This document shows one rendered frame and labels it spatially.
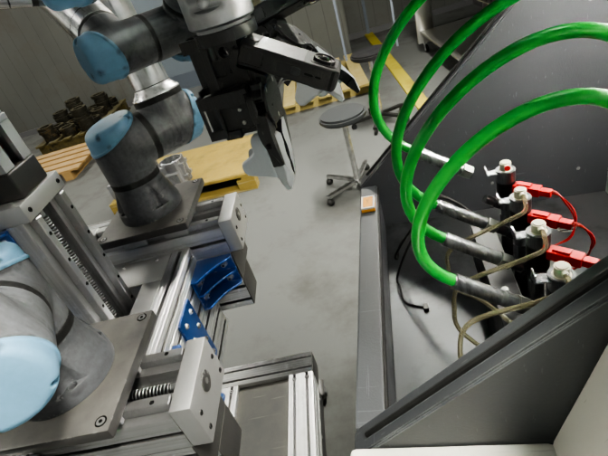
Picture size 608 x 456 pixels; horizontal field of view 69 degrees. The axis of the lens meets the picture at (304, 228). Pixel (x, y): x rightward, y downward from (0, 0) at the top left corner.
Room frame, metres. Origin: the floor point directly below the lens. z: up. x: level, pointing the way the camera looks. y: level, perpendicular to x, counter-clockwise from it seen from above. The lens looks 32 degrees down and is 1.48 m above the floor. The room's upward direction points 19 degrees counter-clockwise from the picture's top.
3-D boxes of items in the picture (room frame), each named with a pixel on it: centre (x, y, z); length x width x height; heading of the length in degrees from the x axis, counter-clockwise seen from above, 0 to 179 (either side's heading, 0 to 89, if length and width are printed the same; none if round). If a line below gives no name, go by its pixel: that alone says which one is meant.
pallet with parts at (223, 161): (3.60, 0.74, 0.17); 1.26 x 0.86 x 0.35; 80
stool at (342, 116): (2.58, -0.46, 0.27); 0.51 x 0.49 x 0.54; 169
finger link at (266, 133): (0.51, 0.00, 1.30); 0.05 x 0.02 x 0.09; 163
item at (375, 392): (0.63, -0.09, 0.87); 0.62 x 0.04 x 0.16; 163
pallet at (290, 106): (4.99, -0.72, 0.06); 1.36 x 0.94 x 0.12; 169
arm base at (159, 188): (1.01, 0.34, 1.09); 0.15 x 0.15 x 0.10
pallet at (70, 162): (5.24, 2.65, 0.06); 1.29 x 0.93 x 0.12; 80
